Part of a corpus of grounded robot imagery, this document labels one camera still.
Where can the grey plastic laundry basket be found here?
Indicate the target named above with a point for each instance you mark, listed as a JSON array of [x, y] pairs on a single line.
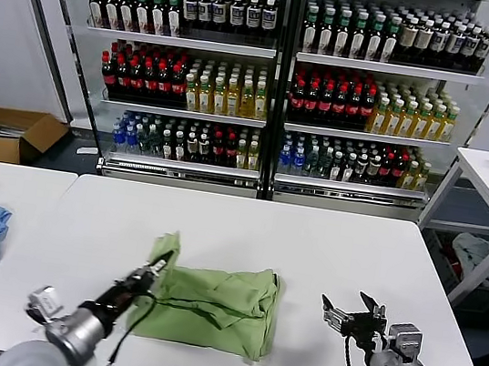
[[437, 248]]

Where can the yellow juice bottle white cap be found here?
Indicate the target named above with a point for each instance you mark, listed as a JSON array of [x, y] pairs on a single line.
[[423, 122], [395, 119], [409, 121], [436, 124], [205, 96], [248, 100], [379, 118], [191, 94], [233, 99], [449, 125], [261, 102], [219, 97]]

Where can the dark bottle blue white label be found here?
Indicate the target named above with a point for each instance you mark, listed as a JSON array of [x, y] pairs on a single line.
[[486, 46], [253, 17], [220, 13], [205, 11], [470, 44], [455, 43], [236, 15], [440, 42], [190, 10], [269, 19]]

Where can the small white labelled drink bottle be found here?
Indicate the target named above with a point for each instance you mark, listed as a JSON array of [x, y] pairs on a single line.
[[348, 168], [335, 167]]

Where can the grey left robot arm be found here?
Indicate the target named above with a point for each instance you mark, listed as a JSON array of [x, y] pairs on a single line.
[[79, 333]]

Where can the dark drink bottle green cap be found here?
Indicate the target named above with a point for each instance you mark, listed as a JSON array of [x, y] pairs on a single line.
[[158, 12], [391, 40], [343, 34], [173, 13], [111, 6], [142, 10], [326, 32], [310, 29], [96, 4], [359, 36], [375, 38], [126, 8]]

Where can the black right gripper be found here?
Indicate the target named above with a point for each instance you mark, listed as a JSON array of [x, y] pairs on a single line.
[[363, 327]]

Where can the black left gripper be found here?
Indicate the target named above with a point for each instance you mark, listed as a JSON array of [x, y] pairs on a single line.
[[122, 293]]

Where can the small dark tea bottle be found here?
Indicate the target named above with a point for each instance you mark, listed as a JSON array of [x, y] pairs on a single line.
[[166, 144], [192, 147], [360, 169], [179, 146], [373, 170], [204, 149]]

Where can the small pale yellow drink bottle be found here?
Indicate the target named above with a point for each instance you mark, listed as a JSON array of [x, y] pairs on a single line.
[[241, 155], [422, 177], [252, 156], [409, 176]]

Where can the dark bottle beige label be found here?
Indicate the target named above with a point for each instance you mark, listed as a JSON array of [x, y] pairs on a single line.
[[408, 38], [424, 40]]

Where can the open cardboard box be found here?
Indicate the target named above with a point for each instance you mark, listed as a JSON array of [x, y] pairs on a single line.
[[43, 130]]

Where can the green polo shirt red print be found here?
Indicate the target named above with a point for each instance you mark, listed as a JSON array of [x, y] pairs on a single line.
[[218, 299]]

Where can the small cola bottle red cap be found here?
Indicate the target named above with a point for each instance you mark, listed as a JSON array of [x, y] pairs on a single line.
[[217, 149], [385, 169], [397, 171], [230, 151]]

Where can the white paper scrap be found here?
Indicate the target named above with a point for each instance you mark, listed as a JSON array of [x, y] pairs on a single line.
[[87, 150]]

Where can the small clear green water bottle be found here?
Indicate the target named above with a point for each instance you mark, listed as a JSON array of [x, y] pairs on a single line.
[[154, 142], [142, 140], [311, 163], [324, 164]]

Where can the crumpled white cloth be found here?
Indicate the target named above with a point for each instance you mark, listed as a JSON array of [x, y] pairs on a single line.
[[469, 249]]

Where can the red cloth item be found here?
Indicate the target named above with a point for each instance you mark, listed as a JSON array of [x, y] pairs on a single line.
[[452, 264]]

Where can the white side table with legs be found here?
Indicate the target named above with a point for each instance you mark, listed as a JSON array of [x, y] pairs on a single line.
[[479, 181]]

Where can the small blue water bottle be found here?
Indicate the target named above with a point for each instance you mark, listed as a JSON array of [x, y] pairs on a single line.
[[285, 159], [129, 140], [117, 138], [298, 161]]

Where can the red capped cola bottle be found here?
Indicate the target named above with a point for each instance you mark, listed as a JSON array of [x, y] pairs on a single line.
[[136, 79], [326, 105], [178, 85], [367, 110], [297, 101], [354, 109], [107, 75], [340, 107], [164, 83], [122, 77], [312, 103], [150, 81]]

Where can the white cabinet shelf board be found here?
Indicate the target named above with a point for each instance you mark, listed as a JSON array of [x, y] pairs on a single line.
[[183, 164], [381, 66], [349, 187], [178, 40]]

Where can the white adjoining table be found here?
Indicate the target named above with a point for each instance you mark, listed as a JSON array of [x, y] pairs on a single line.
[[27, 192]]

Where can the white beverage display cabinet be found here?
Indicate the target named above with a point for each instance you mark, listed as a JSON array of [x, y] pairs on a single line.
[[347, 202], [181, 178]]

